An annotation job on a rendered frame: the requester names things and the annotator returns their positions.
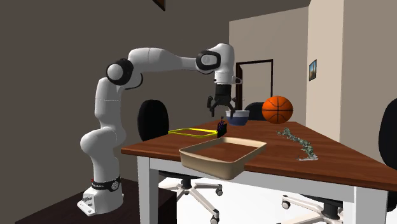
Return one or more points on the small black and purple object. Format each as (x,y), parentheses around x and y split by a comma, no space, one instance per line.
(222,129)

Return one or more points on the small framed wall picture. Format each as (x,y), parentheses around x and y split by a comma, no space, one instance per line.
(313,70)

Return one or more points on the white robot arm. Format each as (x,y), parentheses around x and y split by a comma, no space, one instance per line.
(107,102)

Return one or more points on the yellow flat tray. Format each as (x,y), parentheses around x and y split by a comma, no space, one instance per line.
(186,134)

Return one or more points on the green leafy sprig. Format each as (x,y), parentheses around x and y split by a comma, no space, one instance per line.
(305,147)

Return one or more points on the black office chair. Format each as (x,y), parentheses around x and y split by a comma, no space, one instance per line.
(153,119)
(255,111)
(389,133)

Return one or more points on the orange basketball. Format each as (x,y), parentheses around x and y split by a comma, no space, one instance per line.
(277,110)

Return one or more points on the dark framed doorway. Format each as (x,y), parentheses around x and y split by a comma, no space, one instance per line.
(238,86)

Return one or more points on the blue bowl with white rim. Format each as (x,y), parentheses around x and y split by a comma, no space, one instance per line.
(237,119)

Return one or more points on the dark framed wall picture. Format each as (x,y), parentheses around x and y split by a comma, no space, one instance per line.
(159,3)

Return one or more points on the beige rectangular tray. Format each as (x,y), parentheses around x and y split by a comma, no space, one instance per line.
(211,166)

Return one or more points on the dark robot stand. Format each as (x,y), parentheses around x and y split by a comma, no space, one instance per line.
(49,214)

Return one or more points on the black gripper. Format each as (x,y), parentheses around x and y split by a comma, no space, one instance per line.
(223,93)

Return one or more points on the wooden table with white legs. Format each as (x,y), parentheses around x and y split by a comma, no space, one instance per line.
(273,149)

